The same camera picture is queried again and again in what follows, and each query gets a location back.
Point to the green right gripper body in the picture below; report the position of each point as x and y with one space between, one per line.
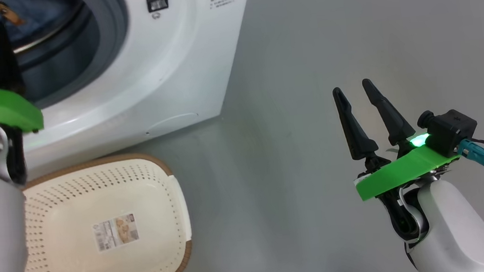
401 174

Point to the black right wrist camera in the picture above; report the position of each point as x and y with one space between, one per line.
450 131

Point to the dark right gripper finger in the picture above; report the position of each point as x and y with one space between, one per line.
396 123
357 138

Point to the steel washer drum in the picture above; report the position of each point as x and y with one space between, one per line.
44 38

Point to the round washer filter cover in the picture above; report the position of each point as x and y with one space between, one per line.
174 123

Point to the paper basket label sticker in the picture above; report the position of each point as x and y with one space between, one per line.
116 232

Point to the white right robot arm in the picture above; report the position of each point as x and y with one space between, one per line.
455 231

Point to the cream perforated laundry basket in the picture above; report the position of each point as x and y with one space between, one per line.
75 201

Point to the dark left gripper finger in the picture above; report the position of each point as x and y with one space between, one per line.
6 65

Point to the grey rubber door gasket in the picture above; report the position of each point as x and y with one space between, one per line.
103 34

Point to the blue cartoon print clothes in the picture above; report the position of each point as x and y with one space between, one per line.
43 10

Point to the white front-load washing machine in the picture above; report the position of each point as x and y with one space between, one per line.
151 73

